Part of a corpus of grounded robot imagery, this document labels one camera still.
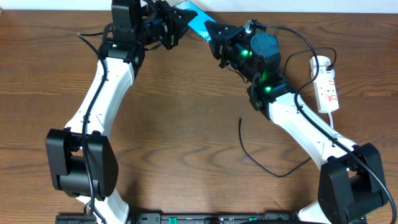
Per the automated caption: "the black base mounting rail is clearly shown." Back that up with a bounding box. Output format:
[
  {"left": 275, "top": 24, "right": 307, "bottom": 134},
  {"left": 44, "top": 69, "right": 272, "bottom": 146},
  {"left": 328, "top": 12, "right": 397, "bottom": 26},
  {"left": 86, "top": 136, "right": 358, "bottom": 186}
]
[{"left": 54, "top": 212, "right": 303, "bottom": 224}]

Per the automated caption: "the white charger plug adapter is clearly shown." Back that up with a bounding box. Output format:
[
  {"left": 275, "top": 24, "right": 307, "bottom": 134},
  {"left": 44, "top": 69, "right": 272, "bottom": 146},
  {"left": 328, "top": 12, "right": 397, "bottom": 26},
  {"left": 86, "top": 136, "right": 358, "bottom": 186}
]
[{"left": 310, "top": 55, "right": 331, "bottom": 77}]

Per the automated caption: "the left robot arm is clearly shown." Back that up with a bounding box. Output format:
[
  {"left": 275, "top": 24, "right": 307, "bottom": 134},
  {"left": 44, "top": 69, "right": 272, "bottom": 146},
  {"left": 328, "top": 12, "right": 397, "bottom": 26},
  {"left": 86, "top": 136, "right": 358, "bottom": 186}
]
[{"left": 45, "top": 1, "right": 197, "bottom": 223}]

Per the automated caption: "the white power strip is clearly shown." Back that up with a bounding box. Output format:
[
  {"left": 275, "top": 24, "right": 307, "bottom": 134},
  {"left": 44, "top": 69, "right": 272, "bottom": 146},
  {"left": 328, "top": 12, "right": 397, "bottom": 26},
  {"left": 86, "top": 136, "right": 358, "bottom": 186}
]
[{"left": 313, "top": 67, "right": 339, "bottom": 113}]

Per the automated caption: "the turquoise screen smartphone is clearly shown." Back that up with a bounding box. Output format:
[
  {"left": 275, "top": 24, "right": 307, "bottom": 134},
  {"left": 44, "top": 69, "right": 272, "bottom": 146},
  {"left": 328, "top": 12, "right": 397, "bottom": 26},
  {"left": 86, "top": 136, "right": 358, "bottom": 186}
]
[{"left": 174, "top": 0, "right": 215, "bottom": 42}]

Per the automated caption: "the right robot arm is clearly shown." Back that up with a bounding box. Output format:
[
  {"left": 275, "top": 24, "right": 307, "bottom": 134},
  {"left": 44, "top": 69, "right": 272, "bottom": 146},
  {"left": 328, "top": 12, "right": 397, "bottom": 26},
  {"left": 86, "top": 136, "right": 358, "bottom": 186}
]
[{"left": 205, "top": 20, "right": 394, "bottom": 223}]

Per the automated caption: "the black charging cable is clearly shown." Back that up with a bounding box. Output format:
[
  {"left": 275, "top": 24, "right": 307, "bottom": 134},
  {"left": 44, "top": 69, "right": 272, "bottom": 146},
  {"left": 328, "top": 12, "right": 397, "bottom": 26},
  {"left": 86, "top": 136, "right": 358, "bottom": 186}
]
[{"left": 238, "top": 47, "right": 337, "bottom": 179}]

